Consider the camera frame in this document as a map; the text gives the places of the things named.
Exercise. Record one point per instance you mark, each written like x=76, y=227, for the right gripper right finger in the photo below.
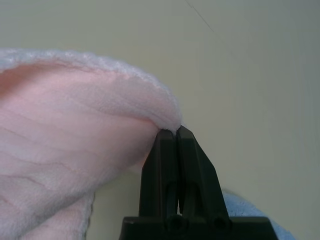
x=197, y=175

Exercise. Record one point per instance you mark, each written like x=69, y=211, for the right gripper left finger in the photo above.
x=160, y=175

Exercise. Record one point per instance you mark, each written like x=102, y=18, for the pink terry towel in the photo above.
x=62, y=130

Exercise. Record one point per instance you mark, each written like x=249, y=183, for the blue folded towel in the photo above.
x=250, y=207

